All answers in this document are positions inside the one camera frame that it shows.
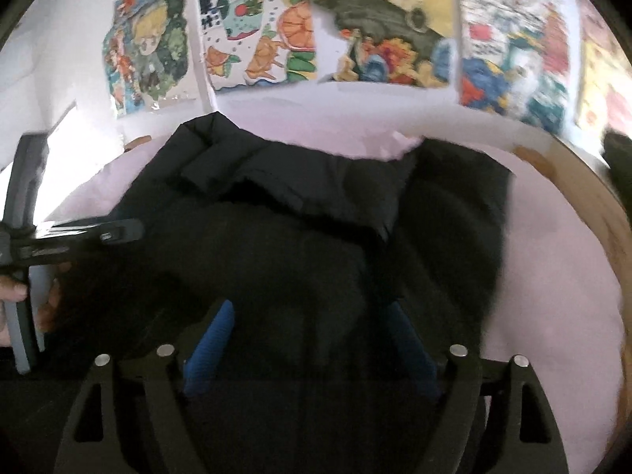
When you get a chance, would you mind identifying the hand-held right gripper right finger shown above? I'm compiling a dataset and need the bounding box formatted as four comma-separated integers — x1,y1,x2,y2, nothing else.
385,301,570,474

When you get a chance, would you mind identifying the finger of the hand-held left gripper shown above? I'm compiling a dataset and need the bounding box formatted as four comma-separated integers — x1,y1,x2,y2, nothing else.
27,218,145,258

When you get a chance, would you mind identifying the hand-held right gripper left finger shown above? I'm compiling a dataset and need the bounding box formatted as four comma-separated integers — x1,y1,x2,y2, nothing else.
53,299,237,474

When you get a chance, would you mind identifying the black puffer jacket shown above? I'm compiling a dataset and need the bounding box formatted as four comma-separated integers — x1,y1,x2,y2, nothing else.
30,111,517,474

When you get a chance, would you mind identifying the person's left hand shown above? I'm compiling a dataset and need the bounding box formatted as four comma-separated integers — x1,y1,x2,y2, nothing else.
0,264,72,347

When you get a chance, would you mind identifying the pink bed sheet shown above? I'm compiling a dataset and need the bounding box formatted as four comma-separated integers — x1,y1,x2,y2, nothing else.
44,131,625,474

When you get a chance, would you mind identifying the dark green garment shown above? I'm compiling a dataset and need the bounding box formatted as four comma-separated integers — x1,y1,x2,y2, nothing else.
599,128,632,194

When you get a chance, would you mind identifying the wooden bed frame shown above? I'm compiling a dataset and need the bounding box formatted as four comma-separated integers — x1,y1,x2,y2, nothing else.
511,135,632,307

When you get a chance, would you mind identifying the group of colourful wall drawings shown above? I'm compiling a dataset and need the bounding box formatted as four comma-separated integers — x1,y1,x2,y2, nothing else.
101,0,632,136

